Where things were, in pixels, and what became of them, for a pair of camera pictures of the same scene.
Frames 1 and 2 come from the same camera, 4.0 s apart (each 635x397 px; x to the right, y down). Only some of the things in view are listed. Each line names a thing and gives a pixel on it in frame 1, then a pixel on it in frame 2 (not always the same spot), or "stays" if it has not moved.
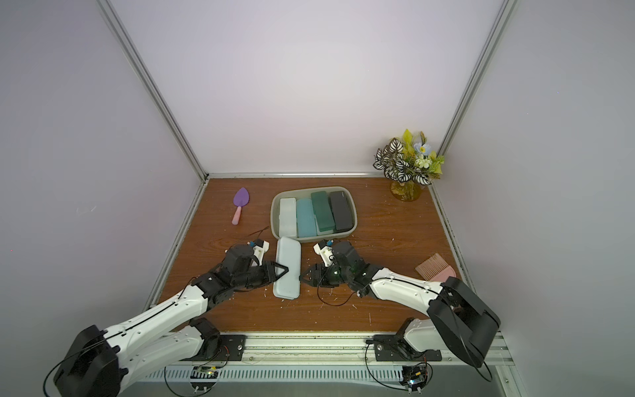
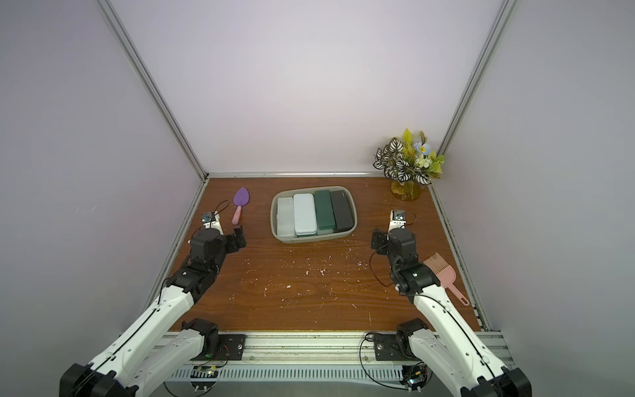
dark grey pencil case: [341, 209] stays
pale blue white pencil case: [288, 254] -> [304, 212]
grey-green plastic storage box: [311, 213] stays
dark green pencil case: [322, 211] stays
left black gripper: [269, 273] -> [240, 237]
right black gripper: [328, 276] -> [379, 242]
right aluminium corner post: [498, 22] stays
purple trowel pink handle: [241, 198] stays
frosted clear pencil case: [288, 217] stays
